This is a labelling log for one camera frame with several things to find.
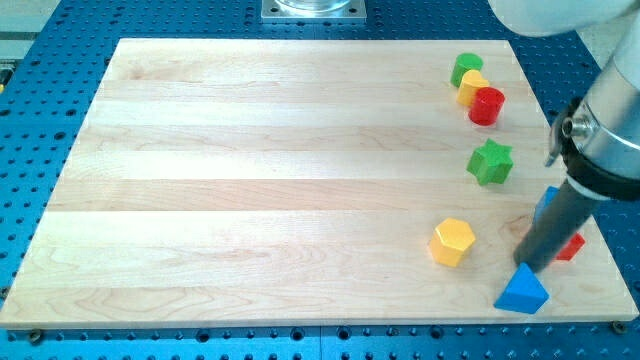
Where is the green cylinder block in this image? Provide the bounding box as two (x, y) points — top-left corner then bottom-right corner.
(450, 52), (484, 87)

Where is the yellow hexagon block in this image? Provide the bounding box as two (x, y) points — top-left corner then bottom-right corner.
(428, 218), (476, 267)

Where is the green star block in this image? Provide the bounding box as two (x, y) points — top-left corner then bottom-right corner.
(466, 138), (514, 186)

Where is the red cylinder block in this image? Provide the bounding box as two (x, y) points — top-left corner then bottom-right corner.
(468, 87), (506, 126)

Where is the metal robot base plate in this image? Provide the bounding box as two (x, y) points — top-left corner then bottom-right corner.
(260, 0), (367, 23)

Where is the wooden board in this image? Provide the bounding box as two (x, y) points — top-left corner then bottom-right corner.
(0, 38), (640, 331)

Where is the blue triangle block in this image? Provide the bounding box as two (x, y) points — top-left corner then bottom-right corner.
(494, 263), (549, 314)

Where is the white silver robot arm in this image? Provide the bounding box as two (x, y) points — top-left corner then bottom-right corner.
(489, 0), (639, 272)

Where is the yellow heart block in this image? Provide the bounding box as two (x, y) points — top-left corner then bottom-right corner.
(456, 70), (490, 106)

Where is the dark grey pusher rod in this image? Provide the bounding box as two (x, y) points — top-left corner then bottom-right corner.
(513, 178), (602, 273)

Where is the blue cube block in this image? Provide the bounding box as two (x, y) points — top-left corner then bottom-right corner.
(533, 186), (559, 222)

